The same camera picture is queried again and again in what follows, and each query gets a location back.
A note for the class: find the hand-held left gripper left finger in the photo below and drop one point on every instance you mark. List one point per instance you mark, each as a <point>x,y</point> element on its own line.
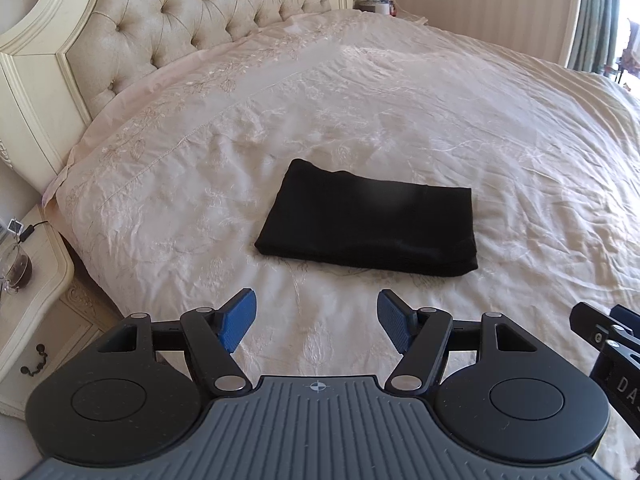
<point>240,320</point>

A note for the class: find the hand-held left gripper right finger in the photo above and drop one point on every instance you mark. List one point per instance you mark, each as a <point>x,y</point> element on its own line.
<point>395,320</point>

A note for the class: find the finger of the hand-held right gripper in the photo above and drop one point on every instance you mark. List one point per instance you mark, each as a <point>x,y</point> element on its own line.
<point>587,322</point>
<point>627,319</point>

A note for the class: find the black pants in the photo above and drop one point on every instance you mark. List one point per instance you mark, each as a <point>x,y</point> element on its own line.
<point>365,225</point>

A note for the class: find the cream carved nightstand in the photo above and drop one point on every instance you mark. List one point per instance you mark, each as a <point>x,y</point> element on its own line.
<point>45,320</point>

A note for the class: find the beige embroidered bedspread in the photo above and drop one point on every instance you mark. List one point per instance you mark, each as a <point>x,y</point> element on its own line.
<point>400,110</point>

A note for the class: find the glass mug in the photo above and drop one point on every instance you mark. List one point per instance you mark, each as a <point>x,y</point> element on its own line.
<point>20,270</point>

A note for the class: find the small square framed card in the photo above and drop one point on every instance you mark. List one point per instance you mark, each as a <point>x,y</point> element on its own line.
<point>15,225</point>

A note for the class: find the cream tufted headboard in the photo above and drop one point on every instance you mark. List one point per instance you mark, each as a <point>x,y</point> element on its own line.
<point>175,20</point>

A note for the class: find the green curtain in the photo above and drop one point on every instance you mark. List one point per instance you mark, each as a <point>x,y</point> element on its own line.
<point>600,10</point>

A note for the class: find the white cup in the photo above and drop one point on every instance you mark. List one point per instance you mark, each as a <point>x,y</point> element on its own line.
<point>382,8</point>

